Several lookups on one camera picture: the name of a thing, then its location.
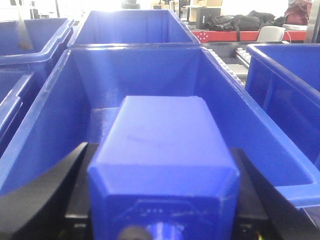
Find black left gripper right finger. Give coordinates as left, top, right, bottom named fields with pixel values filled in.
left=231, top=148, right=320, bottom=240

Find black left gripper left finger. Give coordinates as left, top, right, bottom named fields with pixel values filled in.
left=0, top=142, right=88, bottom=240

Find blue rectangular plastic part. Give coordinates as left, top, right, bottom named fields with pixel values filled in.
left=88, top=96, right=240, bottom=240

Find blue plastic bin right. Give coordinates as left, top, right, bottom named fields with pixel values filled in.
left=0, top=47, right=320, bottom=208

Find blue bin right side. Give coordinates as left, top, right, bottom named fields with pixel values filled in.
left=245, top=43, right=320, bottom=168

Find blue bin left side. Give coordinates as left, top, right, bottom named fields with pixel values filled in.
left=0, top=18, right=74, bottom=153

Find white roller track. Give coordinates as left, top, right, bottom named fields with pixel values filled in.
left=208, top=48, right=248, bottom=88

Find black bags on table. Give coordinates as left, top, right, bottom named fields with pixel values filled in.
left=204, top=10, right=287, bottom=32

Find blue bin behind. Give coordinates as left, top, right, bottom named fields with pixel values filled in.
left=67, top=9, right=200, bottom=48

